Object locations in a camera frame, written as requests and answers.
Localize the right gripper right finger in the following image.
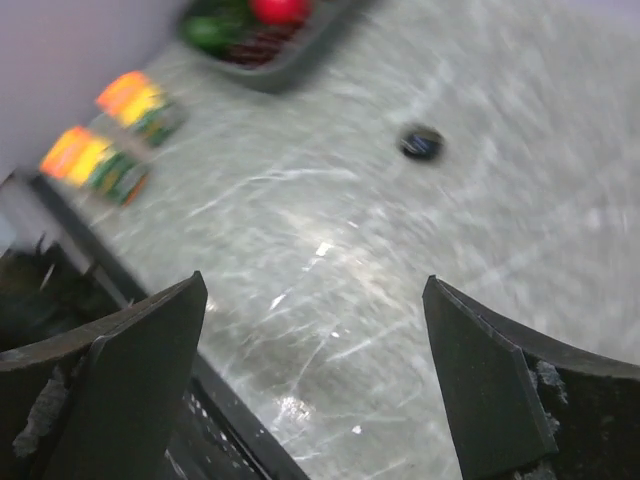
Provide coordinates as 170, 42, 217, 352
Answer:
423, 276, 639, 479

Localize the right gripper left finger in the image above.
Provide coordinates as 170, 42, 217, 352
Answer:
1, 272, 208, 479

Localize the black earbud charging case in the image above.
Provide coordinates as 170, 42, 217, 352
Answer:
397, 123, 445, 162

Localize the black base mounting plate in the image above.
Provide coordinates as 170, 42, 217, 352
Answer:
21, 173, 308, 479

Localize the orange box lower left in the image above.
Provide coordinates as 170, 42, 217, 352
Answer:
39, 126, 150, 206

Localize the orange box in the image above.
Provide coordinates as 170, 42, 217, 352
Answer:
39, 126, 150, 206
95, 70, 186, 147

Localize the orange box upper left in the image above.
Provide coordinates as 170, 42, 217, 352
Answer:
95, 70, 186, 147

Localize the dark purple grape bunch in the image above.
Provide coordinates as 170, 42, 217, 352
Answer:
223, 24, 302, 69

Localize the red toy apple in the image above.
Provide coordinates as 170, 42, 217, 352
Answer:
249, 0, 311, 25

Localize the dark green fruit tray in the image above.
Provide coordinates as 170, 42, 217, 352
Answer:
187, 1, 373, 93

